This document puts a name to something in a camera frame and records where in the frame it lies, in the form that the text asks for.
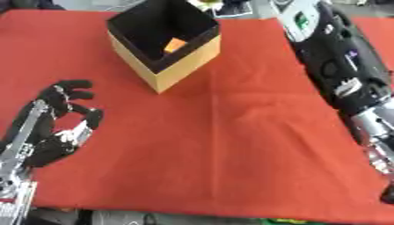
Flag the tan cardboard box black inside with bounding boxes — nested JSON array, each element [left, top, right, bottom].
[[105, 0, 223, 95]]

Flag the dark and white clutter pile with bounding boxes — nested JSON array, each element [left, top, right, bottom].
[[197, 0, 256, 19]]

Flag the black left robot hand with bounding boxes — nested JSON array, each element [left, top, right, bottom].
[[0, 78, 105, 169]]

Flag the orange block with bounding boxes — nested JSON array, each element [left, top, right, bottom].
[[161, 37, 188, 54]]

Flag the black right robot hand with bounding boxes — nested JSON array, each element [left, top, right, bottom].
[[378, 185, 394, 205]]

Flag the green flat object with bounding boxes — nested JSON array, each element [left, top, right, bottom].
[[259, 217, 311, 225]]

